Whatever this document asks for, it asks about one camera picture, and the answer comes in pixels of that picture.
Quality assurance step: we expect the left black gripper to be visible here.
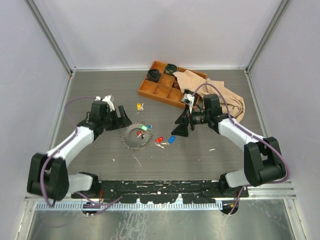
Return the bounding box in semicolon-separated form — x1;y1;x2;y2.
101;105;131;131

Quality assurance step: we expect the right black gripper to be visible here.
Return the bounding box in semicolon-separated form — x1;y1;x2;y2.
171;103;211;137

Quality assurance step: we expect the metal disc keyring holder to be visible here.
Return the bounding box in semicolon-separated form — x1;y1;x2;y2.
121;121;153;150

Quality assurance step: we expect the green tagged key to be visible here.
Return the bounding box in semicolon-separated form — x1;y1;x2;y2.
140;124;148;131

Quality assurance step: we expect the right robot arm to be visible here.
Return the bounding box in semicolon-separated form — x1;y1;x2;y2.
171;93;287;197

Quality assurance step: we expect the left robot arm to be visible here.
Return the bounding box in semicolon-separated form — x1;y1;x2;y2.
26;100;132;201

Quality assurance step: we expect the blue tagged key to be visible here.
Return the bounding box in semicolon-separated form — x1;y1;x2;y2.
161;135;176;145

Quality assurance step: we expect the yellow tagged key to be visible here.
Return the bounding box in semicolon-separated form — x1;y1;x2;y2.
136;103;144;111

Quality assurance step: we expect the red tagged key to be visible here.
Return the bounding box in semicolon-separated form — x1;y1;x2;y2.
154;136;164;149

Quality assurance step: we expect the wooden compartment tray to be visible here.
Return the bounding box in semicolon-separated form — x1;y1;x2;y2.
137;60;208;110

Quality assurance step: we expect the dark band coil left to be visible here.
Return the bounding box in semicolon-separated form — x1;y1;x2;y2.
145;69;162;83

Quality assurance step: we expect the dark band coil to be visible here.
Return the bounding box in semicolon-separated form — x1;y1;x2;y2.
145;69;162;83
164;63;179;76

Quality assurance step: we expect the beige cloth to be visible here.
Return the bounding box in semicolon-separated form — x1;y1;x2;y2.
172;70;246;123

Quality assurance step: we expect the dark band coil top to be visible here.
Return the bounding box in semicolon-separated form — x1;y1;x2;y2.
164;63;179;76

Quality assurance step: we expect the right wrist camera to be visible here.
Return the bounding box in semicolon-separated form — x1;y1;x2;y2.
181;93;195;114

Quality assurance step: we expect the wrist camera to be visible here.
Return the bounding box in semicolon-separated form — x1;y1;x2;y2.
95;94;115;112
181;93;195;114

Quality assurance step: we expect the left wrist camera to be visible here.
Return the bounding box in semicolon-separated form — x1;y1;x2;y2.
95;94;115;112

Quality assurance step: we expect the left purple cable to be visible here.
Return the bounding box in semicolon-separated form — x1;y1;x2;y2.
39;95;123;216

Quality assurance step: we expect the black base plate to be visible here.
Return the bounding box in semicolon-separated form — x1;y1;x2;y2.
84;180;249;204

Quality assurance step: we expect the grey cable duct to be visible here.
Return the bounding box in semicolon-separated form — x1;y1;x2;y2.
35;200;223;212

